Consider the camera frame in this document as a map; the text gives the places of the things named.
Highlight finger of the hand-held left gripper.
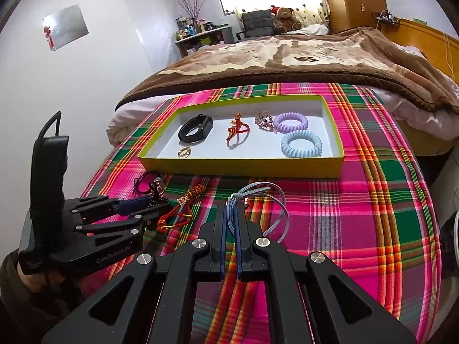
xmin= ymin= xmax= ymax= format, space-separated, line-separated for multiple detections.
xmin=73 ymin=204 xmax=171 ymax=238
xmin=65 ymin=193 xmax=158 ymax=223

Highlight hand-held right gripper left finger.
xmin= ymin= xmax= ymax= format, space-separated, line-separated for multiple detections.
xmin=41 ymin=202 xmax=234 ymax=344

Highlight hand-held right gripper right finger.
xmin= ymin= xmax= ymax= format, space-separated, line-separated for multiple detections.
xmin=233 ymin=201 xmax=418 ymax=344

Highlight dark bead bracelet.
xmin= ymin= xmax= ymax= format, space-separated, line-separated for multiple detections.
xmin=145 ymin=191 xmax=169 ymax=210

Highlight light blue cord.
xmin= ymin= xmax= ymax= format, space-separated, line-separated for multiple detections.
xmin=224 ymin=182 xmax=290 ymax=242

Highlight yellow-green cardboard box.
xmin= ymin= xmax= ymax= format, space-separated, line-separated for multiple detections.
xmin=137 ymin=94 xmax=345 ymax=180

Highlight black wrist band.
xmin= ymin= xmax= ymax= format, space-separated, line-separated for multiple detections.
xmin=178 ymin=114 xmax=215 ymax=143

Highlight light blue spiral hair tie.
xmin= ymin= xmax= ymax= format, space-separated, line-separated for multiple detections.
xmin=280 ymin=131 xmax=322 ymax=159

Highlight red knotted cord charm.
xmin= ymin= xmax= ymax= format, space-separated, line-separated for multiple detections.
xmin=156 ymin=184 xmax=205 ymax=232
xmin=227 ymin=114 xmax=250 ymax=148

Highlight rhinestone brooch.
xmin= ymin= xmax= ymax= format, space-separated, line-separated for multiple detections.
xmin=254 ymin=111 xmax=278 ymax=134

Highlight purple spiral hair tie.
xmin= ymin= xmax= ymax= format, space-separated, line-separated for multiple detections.
xmin=273 ymin=112 xmax=309 ymax=133

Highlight person's left forearm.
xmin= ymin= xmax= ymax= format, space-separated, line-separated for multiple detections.
xmin=0 ymin=251 xmax=83 ymax=344

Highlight person's left hand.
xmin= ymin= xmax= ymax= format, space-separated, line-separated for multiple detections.
xmin=16 ymin=269 xmax=83 ymax=294

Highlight pink plaid cloth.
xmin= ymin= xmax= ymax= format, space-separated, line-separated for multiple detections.
xmin=81 ymin=82 xmax=443 ymax=344

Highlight wooden desk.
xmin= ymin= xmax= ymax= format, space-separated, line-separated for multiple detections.
xmin=174 ymin=25 xmax=235 ymax=58

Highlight cluster of bottles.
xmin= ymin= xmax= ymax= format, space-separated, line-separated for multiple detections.
xmin=174 ymin=14 xmax=216 ymax=40

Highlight brown plush blanket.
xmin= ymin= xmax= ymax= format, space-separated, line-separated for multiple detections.
xmin=115 ymin=27 xmax=459 ymax=113

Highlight bare flower branches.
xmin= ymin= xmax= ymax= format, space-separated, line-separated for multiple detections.
xmin=177 ymin=0 xmax=210 ymax=20

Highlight grey padded chair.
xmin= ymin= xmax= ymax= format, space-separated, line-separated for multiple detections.
xmin=236 ymin=9 xmax=277 ymax=40

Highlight white pillow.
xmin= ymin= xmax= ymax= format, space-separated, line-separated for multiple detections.
xmin=294 ymin=24 xmax=330 ymax=36

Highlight brown teddy bear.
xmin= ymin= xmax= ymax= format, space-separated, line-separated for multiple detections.
xmin=270 ymin=6 xmax=302 ymax=34

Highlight wooden wardrobe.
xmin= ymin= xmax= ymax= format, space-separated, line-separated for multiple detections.
xmin=319 ymin=0 xmax=384 ymax=34

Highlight wooden headboard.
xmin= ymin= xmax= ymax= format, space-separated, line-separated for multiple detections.
xmin=380 ymin=18 xmax=459 ymax=79

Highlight black cord pendant necklace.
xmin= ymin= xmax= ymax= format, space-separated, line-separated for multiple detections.
xmin=133 ymin=172 xmax=167 ymax=196

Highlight black cable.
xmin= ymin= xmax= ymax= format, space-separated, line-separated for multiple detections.
xmin=38 ymin=112 xmax=62 ymax=140

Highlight shiny wall sheet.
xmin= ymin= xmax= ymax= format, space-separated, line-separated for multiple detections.
xmin=42 ymin=4 xmax=90 ymax=51

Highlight wall shelf with power strip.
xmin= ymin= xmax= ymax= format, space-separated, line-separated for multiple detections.
xmin=373 ymin=9 xmax=399 ymax=26

